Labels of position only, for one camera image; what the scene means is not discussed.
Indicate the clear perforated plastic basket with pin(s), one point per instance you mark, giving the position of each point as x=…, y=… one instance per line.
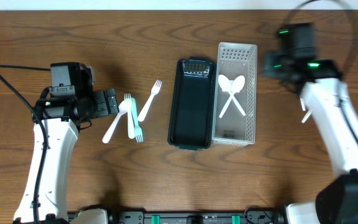
x=235, y=94

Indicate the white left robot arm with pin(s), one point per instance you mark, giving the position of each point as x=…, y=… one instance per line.
x=45, y=196

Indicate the mint green plastic fork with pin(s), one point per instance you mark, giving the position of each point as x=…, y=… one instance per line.
x=137, y=129

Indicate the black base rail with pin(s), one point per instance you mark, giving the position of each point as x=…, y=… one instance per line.
x=249, y=216

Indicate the dark green plastic basket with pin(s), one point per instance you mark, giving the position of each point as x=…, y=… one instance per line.
x=192, y=104

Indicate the white plastic spoon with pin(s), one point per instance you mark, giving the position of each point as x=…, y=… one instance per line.
x=228, y=90
x=233, y=93
x=123, y=107

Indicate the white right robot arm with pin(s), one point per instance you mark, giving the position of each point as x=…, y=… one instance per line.
x=324, y=97

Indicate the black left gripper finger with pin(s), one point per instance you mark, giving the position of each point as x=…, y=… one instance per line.
x=110, y=92
x=111, y=104

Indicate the white plastic fork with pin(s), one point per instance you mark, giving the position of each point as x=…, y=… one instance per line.
x=130, y=123
x=154, y=91

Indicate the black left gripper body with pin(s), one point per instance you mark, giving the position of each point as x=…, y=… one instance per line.
x=93, y=106

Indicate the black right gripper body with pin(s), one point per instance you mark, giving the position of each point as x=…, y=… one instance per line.
x=279, y=65

